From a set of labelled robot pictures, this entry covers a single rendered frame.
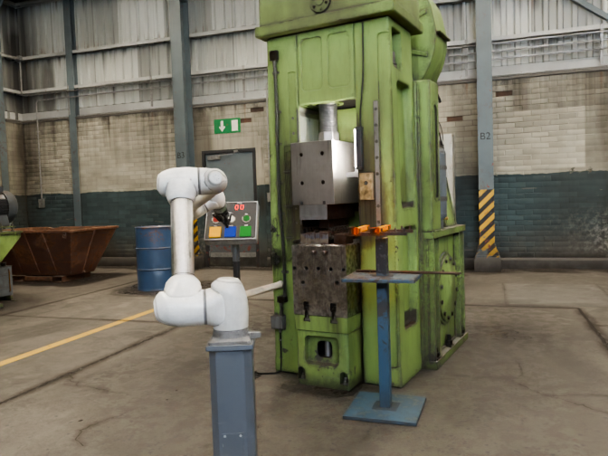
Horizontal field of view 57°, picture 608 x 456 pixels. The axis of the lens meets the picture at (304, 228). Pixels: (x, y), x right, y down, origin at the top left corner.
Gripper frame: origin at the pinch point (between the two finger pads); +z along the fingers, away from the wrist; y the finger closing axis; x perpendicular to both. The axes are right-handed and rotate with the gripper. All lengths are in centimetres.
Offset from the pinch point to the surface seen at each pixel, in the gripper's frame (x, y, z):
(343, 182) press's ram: 28, 74, 1
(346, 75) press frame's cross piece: 85, 78, -34
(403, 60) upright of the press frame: 98, 115, -31
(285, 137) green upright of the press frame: 64, 36, 0
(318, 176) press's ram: 26, 58, -8
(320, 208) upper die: 9, 59, 1
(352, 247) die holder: -14, 78, 10
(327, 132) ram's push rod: 61, 65, -7
